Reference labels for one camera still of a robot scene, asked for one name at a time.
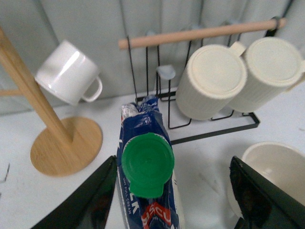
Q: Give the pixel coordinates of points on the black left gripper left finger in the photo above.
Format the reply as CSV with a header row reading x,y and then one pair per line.
x,y
89,205

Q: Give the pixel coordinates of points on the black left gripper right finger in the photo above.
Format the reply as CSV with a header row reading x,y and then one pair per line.
x,y
263,205

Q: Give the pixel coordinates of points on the cream smiley mug black handle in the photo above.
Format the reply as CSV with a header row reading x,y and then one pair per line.
x,y
281,164

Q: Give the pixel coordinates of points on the blue white milk carton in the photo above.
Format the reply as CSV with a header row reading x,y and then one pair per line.
x,y
146,180

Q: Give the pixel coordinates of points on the left cream ribbed cup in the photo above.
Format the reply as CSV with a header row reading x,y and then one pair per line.
x,y
213,76

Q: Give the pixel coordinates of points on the cream ribbed cup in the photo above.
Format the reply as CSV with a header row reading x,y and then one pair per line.
x,y
273,65
213,76

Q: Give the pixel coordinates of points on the right cream ribbed cup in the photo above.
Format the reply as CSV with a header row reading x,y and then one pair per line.
x,y
273,65

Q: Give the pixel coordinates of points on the wooden mug tree stand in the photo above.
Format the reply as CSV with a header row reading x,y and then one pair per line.
x,y
65,146

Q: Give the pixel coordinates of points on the white glossy mug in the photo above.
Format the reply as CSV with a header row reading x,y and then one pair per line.
x,y
70,75

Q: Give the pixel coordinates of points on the black wire cup rack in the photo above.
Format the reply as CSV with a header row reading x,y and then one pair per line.
x,y
224,125

